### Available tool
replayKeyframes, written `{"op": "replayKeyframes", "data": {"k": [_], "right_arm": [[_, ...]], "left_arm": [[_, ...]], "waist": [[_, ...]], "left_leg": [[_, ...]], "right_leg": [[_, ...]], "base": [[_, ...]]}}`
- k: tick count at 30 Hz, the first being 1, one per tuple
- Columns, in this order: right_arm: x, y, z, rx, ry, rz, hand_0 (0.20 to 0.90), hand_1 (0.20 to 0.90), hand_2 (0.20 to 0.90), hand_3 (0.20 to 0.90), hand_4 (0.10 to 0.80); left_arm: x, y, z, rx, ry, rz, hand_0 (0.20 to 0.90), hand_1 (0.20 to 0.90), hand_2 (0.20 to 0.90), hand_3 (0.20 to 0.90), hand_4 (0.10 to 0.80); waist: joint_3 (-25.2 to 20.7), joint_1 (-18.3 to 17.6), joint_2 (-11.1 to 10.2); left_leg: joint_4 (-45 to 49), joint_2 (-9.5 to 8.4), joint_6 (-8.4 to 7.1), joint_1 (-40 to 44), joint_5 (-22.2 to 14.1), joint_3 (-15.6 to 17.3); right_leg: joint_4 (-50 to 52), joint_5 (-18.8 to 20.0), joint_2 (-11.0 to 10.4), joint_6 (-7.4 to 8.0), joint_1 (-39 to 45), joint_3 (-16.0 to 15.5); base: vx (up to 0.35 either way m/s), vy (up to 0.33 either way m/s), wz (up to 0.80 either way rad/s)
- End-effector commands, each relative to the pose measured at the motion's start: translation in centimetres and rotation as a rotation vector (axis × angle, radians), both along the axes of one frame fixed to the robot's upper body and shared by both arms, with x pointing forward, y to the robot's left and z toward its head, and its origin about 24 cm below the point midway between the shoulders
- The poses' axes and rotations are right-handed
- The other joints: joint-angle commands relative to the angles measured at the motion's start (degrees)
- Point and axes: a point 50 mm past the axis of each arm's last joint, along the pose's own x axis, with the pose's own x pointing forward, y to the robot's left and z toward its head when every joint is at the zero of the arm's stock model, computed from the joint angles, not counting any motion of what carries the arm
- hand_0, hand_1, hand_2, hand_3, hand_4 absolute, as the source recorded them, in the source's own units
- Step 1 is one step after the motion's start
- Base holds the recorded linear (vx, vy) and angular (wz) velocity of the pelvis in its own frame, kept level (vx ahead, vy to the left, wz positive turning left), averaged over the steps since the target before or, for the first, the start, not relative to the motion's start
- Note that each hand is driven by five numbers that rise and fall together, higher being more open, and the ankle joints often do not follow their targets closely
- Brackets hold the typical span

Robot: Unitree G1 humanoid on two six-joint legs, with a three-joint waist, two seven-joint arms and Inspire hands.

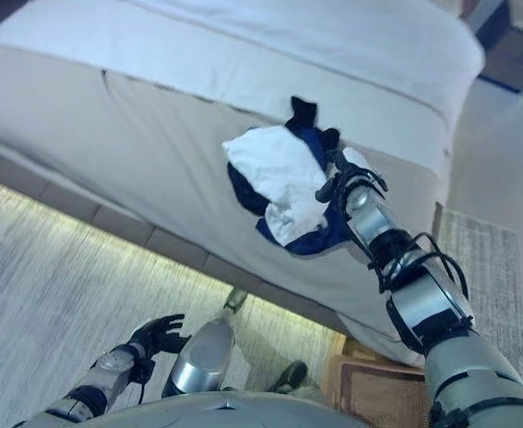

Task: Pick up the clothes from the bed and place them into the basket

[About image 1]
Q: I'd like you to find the black garment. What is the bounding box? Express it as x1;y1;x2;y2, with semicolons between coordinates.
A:
285;95;341;139

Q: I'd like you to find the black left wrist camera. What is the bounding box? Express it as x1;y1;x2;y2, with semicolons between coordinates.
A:
132;358;156;385

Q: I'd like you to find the white garment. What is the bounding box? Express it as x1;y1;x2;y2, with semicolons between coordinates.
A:
222;126;330;248

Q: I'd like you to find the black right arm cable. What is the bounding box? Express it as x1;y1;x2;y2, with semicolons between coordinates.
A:
316;164;475;333

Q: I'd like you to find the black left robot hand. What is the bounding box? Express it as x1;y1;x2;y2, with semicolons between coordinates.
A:
129;314;192;358

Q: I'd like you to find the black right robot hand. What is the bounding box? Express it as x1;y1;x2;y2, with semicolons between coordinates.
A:
316;128;387;201

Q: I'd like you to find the dark wooden furniture piece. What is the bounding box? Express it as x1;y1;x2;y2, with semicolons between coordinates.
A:
460;0;523;95

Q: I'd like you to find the grey woven rug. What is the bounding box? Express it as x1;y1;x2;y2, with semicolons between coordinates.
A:
0;173;523;428

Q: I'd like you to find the silver left robot leg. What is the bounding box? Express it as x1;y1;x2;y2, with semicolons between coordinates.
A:
160;288;249;399

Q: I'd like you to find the beige bed cover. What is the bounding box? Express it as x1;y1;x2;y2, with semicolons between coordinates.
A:
0;44;452;369

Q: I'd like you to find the brown wicker basket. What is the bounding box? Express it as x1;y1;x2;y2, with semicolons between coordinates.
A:
326;341;432;428

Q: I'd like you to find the white duvet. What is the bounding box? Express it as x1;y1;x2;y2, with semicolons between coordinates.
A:
0;0;487;161

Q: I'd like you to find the tan padded bed base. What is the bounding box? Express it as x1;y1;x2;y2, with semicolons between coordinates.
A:
0;137;351;333

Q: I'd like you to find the blue garment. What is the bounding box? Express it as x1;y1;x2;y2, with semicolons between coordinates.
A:
226;126;356;259

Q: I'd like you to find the grey robot torso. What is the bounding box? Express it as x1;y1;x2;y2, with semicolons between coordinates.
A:
20;388;434;428

